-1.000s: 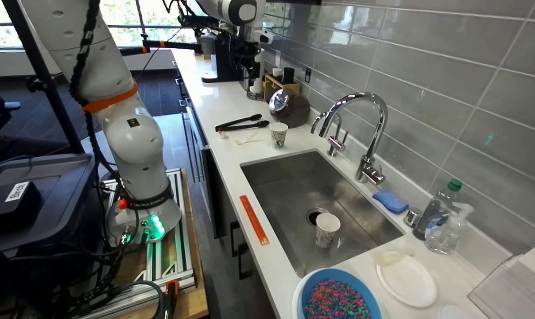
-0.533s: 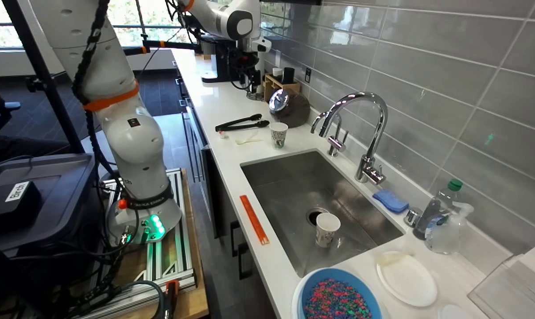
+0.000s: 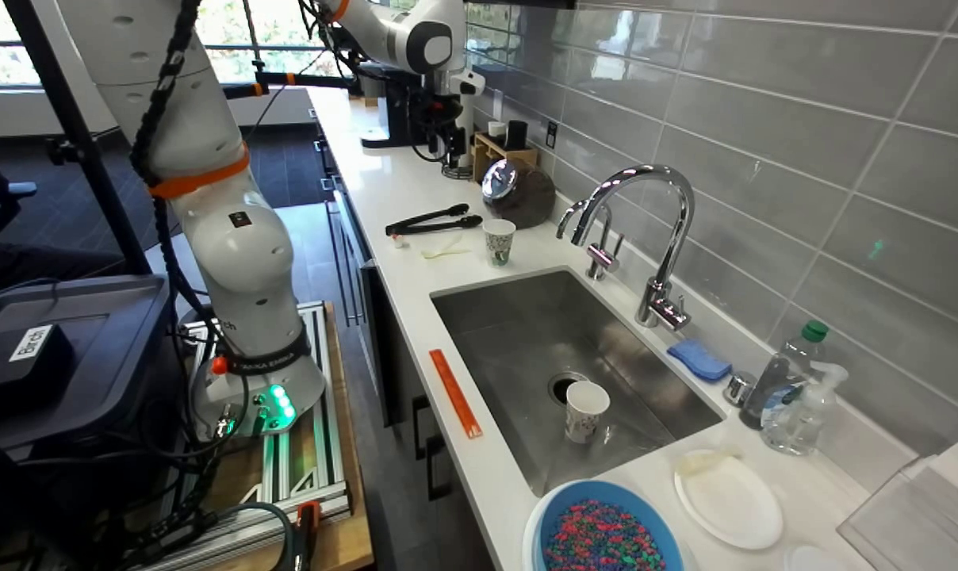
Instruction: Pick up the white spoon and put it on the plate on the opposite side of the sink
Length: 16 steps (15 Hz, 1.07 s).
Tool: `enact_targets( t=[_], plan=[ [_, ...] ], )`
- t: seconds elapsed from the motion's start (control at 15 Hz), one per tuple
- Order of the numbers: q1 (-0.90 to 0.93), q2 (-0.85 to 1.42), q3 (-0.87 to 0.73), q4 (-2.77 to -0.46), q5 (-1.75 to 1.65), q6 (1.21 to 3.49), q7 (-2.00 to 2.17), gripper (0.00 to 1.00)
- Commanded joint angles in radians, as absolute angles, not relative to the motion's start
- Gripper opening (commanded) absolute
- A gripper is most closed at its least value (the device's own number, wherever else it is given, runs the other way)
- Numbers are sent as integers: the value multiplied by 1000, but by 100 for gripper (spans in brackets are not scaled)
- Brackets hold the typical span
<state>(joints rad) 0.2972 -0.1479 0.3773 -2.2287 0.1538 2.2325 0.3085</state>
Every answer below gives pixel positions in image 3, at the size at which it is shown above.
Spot clear pump soap bottle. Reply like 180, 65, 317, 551
761, 362, 850, 457

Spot white round lid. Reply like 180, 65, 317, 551
784, 543, 854, 571

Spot blue bowl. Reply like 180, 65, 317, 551
522, 477, 687, 571

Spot black coffee machine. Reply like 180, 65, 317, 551
358, 62, 434, 151

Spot heap of coloured beads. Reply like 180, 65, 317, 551
542, 498, 668, 571

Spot black tongs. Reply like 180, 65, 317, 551
385, 203, 485, 237

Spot black cabinet door handle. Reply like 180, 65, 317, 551
411, 394, 433, 462
425, 434, 453, 503

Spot wooden organiser box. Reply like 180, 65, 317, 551
472, 132, 540, 184

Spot orange ruler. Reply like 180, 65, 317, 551
428, 348, 485, 440

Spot steel sink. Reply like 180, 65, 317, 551
429, 266, 726, 499

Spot chrome sink button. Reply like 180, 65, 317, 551
722, 370, 758, 408

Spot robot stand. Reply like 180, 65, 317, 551
127, 300, 377, 571

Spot window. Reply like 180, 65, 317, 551
0, 0, 349, 90

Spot white plastic spoon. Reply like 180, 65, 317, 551
420, 233, 473, 261

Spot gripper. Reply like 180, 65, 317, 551
425, 95, 470, 169

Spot small chrome tap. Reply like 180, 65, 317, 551
556, 198, 626, 282

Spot long black door handle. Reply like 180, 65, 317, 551
326, 200, 362, 328

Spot patterned paper cup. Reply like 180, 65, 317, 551
482, 218, 518, 267
564, 380, 611, 444

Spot green capped plastic bottle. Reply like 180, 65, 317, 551
738, 319, 830, 431

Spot blue sponge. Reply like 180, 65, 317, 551
667, 339, 733, 382

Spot clear plastic container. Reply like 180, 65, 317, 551
836, 437, 958, 571

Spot black storage bin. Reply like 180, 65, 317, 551
0, 273, 188, 481

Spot white plate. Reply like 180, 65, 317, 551
673, 449, 784, 551

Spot black box with label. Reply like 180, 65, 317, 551
0, 323, 76, 399

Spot tall chrome tap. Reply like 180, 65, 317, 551
569, 164, 697, 331

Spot orange black clamp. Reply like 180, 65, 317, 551
292, 499, 323, 571

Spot black stand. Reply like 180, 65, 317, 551
2, 0, 153, 276

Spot silver round lid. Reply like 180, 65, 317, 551
481, 159, 519, 201

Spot dark round wooden board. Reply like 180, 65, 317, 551
487, 165, 558, 230

